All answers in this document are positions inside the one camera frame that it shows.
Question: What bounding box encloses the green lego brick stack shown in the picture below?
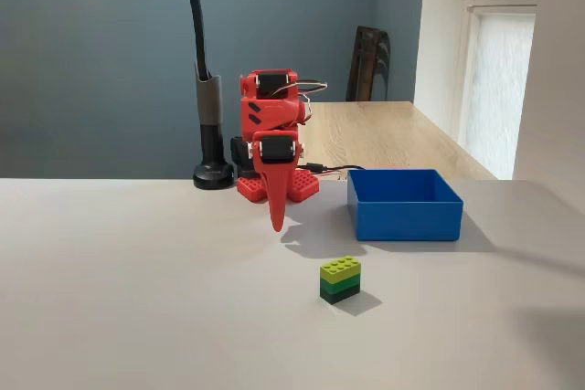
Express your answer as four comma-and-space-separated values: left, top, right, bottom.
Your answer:
319, 255, 363, 306

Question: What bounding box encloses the blue plastic bin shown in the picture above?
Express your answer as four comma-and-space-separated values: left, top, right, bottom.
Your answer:
346, 168, 464, 242

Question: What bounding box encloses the black table clamp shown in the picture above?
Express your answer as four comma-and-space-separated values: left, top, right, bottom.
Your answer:
229, 135, 253, 179

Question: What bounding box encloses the black gooseneck stand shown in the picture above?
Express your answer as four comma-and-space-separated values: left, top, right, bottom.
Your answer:
181, 0, 237, 190

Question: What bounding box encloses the grey sleeve on stand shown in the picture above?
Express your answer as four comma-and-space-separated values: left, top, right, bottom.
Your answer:
195, 62, 224, 127

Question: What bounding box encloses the dark wooden chair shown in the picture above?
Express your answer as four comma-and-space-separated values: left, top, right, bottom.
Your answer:
346, 26, 392, 102

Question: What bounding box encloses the white framed window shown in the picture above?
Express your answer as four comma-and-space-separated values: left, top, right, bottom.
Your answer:
458, 0, 540, 180

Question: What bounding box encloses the black cable on table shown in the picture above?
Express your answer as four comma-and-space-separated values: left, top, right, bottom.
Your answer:
299, 162, 367, 177

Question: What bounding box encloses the thin servo wire loop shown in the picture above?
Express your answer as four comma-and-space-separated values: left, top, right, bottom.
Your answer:
269, 79, 328, 127

